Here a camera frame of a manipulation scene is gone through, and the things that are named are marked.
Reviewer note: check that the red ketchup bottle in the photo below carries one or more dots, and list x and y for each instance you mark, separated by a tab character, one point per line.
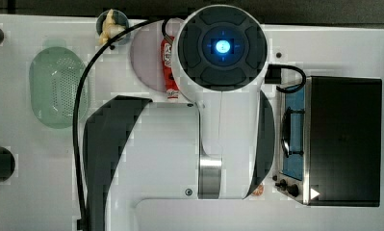
172	91

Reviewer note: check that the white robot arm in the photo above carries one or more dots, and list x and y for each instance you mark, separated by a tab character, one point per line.
207	147

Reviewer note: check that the round purple plate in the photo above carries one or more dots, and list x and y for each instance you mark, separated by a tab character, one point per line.
146	57

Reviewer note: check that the yellow toy banana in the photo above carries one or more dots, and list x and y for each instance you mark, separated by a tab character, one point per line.
109	28

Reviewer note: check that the small blue-grey bowl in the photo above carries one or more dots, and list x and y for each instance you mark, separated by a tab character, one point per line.
119	17

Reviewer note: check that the green perforated colander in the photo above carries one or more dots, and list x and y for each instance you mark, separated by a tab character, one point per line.
54	76

